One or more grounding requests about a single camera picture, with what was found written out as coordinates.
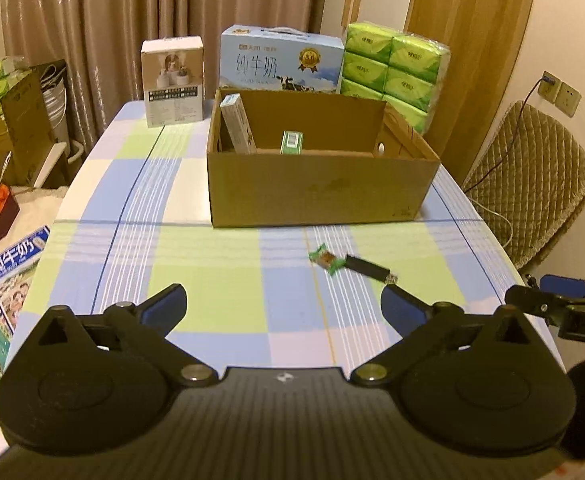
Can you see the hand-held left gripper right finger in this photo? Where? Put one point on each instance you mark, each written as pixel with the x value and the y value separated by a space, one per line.
pixel 402 306

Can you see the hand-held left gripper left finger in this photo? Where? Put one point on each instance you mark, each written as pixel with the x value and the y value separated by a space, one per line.
pixel 165 305

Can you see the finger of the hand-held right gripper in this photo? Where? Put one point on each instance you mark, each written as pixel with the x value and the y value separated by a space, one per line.
pixel 532 302
pixel 567 286

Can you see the black usb stick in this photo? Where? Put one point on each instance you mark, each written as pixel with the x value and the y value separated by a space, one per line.
pixel 367 266

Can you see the green candy wrapper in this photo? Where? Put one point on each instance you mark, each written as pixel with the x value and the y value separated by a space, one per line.
pixel 326 259

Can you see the small green box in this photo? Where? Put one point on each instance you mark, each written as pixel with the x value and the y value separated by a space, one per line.
pixel 291 142

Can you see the quilted beige cushion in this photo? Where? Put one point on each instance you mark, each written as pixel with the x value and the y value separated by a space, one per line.
pixel 532 170

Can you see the flat blue milk case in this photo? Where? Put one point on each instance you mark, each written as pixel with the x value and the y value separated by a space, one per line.
pixel 12 275

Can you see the orange small object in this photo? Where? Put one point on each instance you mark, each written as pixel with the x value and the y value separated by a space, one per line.
pixel 1 196

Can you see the blue charger plug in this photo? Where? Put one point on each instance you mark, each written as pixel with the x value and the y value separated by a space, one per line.
pixel 547 80

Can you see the black white bag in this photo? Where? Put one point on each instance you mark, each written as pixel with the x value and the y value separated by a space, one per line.
pixel 55 110

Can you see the white appliance box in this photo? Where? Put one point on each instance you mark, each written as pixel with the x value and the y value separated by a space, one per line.
pixel 172 80

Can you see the brown cardboard storage box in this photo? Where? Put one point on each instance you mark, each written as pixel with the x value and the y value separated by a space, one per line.
pixel 22 120

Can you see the green tissue multipack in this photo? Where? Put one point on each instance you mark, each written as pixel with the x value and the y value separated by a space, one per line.
pixel 407 70

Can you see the blue milk carton case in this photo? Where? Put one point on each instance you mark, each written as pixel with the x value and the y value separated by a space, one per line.
pixel 262 60

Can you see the wooden door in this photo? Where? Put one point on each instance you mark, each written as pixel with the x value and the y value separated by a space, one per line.
pixel 472 35

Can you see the brown curtain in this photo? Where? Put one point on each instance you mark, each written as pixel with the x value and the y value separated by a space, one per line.
pixel 122 5

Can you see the wooden slat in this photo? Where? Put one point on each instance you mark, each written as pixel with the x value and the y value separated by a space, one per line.
pixel 359 2
pixel 349 5

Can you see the wall socket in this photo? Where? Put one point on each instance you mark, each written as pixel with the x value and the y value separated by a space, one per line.
pixel 568 100
pixel 548 89

